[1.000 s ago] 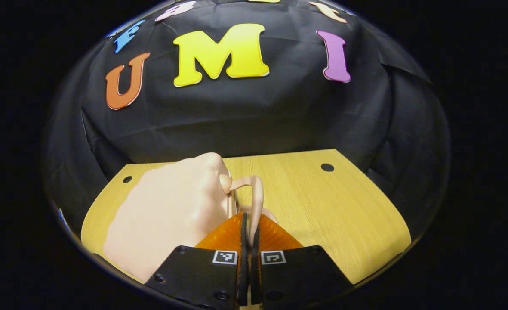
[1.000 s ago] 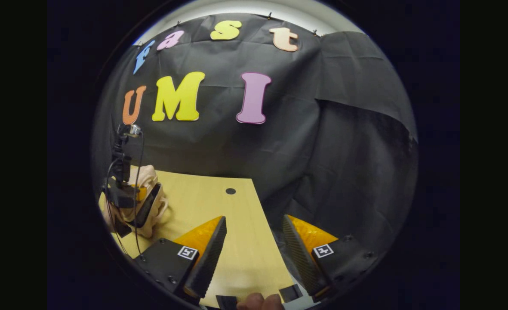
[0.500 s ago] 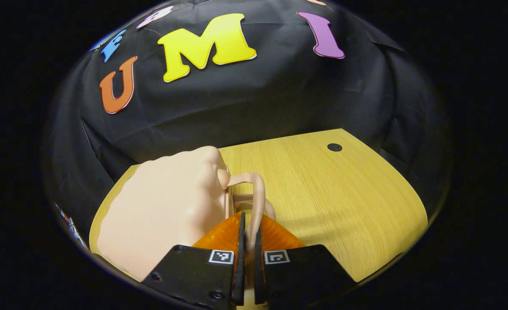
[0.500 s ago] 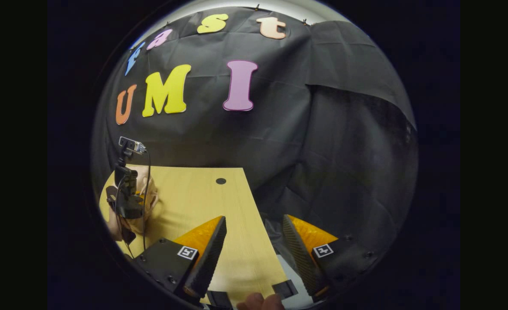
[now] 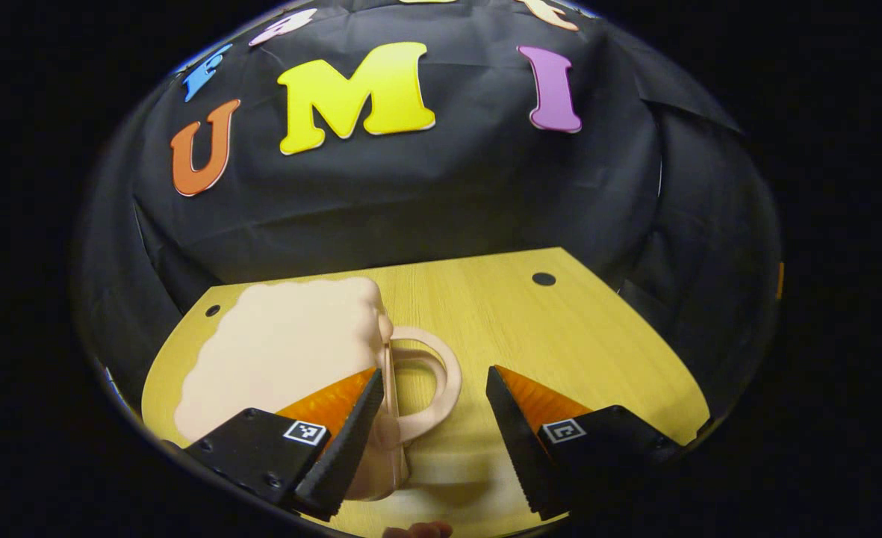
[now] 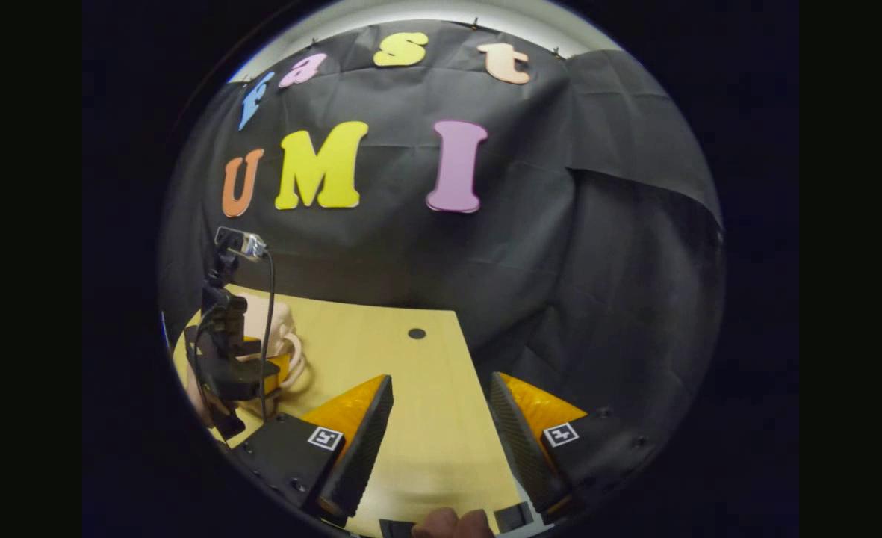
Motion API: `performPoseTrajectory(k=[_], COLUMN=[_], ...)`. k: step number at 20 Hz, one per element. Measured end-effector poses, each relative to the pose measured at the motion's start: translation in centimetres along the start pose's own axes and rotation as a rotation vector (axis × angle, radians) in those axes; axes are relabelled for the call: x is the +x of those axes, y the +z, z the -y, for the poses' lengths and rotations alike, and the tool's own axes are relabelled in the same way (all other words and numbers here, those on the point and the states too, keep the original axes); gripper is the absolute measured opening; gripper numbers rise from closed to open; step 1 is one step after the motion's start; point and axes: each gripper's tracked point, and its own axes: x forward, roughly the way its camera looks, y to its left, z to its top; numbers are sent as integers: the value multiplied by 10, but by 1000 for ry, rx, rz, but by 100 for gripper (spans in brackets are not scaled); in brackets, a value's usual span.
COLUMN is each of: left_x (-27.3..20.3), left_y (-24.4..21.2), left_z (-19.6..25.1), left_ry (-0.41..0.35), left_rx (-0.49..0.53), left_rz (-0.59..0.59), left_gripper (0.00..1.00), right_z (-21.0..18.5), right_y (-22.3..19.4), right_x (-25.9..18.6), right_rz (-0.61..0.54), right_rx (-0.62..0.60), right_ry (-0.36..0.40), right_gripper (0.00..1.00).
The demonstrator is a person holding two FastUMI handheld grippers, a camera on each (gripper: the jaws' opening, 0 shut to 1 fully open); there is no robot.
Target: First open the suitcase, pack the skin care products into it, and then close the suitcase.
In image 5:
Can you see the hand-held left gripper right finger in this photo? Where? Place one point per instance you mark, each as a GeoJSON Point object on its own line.
{"type": "Point", "coordinates": [523, 448]}

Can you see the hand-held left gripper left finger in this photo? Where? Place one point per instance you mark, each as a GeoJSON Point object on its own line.
{"type": "Point", "coordinates": [343, 456]}

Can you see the pink scalloped suitcase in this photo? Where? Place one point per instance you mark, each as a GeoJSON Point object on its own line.
{"type": "Point", "coordinates": [284, 344]}

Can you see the black table grommet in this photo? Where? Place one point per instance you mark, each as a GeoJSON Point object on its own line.
{"type": "Point", "coordinates": [544, 279]}
{"type": "Point", "coordinates": [212, 310]}

